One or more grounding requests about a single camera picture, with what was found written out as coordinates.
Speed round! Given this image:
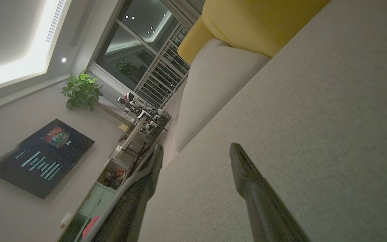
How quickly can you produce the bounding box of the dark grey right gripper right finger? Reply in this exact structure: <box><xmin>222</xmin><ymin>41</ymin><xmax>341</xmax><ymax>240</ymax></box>
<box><xmin>229</xmin><ymin>143</ymin><xmax>311</xmax><ymax>242</ymax></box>

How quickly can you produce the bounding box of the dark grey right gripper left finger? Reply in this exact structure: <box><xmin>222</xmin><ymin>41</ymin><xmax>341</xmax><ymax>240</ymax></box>
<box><xmin>81</xmin><ymin>144</ymin><xmax>164</xmax><ymax>242</ymax></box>

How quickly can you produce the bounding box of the colourful clutter on cabinet shelf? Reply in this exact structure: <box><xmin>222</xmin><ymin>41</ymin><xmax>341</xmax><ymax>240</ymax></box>
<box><xmin>104</xmin><ymin>169</ymin><xmax>126</xmax><ymax>189</ymax></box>

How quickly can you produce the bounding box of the pale green television cabinet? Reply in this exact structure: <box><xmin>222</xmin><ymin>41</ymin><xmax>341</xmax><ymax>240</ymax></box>
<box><xmin>57</xmin><ymin>148</ymin><xmax>137</xmax><ymax>242</ymax></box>

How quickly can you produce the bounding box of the red round object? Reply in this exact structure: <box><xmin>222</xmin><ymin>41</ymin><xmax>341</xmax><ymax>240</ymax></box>
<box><xmin>82</xmin><ymin>216</ymin><xmax>100</xmax><ymax>239</ymax></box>

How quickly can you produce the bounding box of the thin-legged side table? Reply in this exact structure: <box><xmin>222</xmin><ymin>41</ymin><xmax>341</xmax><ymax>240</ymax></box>
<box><xmin>110</xmin><ymin>114</ymin><xmax>167</xmax><ymax>165</ymax></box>

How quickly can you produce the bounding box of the grey fabric sofa seat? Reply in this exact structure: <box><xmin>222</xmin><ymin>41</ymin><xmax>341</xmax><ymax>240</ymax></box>
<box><xmin>138</xmin><ymin>0</ymin><xmax>387</xmax><ymax>242</ymax></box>

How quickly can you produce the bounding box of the green potted plant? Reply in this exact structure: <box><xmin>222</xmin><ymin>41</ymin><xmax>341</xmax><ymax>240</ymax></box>
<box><xmin>61</xmin><ymin>70</ymin><xmax>103</xmax><ymax>112</ymax></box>

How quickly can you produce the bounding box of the grey fabric sofa cushion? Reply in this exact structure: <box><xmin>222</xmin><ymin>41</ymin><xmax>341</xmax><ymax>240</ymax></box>
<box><xmin>175</xmin><ymin>39</ymin><xmax>271</xmax><ymax>153</ymax></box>

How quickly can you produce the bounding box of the white lattice railing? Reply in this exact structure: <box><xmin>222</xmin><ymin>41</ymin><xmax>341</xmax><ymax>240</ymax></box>
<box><xmin>135</xmin><ymin>24</ymin><xmax>190</xmax><ymax>109</ymax></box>

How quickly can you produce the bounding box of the large glass window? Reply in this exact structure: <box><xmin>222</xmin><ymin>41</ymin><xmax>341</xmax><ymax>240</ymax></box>
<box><xmin>94</xmin><ymin>0</ymin><xmax>184</xmax><ymax>93</ymax></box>

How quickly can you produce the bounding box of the large yellow sofa cushion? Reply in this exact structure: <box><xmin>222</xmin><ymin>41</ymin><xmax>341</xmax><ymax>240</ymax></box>
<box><xmin>177</xmin><ymin>0</ymin><xmax>332</xmax><ymax>65</ymax></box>

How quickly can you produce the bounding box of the white ceiling air vent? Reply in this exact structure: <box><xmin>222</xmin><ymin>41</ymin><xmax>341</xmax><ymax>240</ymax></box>
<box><xmin>46</xmin><ymin>0</ymin><xmax>67</xmax><ymax>43</ymax></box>

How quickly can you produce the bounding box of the grey curtain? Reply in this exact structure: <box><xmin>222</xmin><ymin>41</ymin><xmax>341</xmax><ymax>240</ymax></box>
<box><xmin>162</xmin><ymin>0</ymin><xmax>206</xmax><ymax>25</ymax></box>

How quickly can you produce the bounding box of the white wall socket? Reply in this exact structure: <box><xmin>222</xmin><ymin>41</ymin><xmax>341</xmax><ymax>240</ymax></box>
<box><xmin>60</xmin><ymin>212</ymin><xmax>72</xmax><ymax>229</ymax></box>

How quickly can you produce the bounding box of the black wall television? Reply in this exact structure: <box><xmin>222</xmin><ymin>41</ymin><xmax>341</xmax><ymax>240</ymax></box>
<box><xmin>0</xmin><ymin>119</ymin><xmax>95</xmax><ymax>199</ymax></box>

